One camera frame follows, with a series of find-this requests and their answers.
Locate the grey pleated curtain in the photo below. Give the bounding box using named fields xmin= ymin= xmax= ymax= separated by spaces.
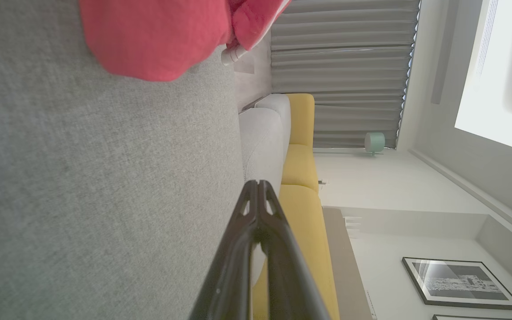
xmin=271 ymin=0 xmax=420 ymax=149

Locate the black framed picture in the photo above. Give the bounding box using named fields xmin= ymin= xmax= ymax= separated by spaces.
xmin=401 ymin=256 xmax=512 ymax=311
xmin=432 ymin=314 xmax=512 ymax=320

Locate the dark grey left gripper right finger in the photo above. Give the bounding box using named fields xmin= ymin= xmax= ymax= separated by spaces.
xmin=259 ymin=180 xmax=330 ymax=320

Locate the mint green lamp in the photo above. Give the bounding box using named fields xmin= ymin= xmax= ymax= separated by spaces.
xmin=364 ymin=132 xmax=386 ymax=156

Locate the large grey sofa seat cushion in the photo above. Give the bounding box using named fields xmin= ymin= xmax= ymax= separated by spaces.
xmin=0 ymin=0 xmax=245 ymax=320

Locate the red Bulls 23 jersey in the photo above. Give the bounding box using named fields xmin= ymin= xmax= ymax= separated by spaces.
xmin=80 ymin=0 xmax=233 ymax=82

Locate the yellow sofa back cushion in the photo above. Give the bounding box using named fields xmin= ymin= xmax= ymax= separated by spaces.
xmin=285 ymin=93 xmax=316 ymax=147
xmin=281 ymin=144 xmax=319 ymax=193
xmin=252 ymin=184 xmax=340 ymax=320

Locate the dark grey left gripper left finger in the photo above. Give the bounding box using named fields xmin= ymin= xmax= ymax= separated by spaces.
xmin=188 ymin=180 xmax=260 ymax=320

